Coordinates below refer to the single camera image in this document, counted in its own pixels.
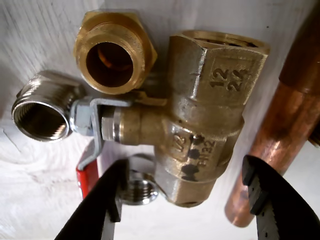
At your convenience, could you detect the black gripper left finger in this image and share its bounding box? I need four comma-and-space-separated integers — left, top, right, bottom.
54, 158, 130, 240

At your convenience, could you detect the copper pipe piece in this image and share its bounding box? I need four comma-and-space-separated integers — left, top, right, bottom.
224, 0, 320, 228

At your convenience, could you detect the chrome cap nut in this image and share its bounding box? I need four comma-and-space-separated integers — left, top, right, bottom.
117, 152, 160, 206

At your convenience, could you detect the small brass hex nipple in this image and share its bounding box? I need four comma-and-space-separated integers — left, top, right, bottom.
73, 9, 159, 95

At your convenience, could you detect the white painted wooden board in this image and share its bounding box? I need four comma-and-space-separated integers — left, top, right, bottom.
0, 0, 320, 240

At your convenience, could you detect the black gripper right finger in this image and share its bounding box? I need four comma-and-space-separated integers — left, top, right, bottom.
241, 154, 320, 240

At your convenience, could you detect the brass ball valve red handle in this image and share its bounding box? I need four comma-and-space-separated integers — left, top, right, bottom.
69, 29, 271, 208

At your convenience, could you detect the small silver threaded bushing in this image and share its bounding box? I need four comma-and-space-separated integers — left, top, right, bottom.
11, 69, 87, 144

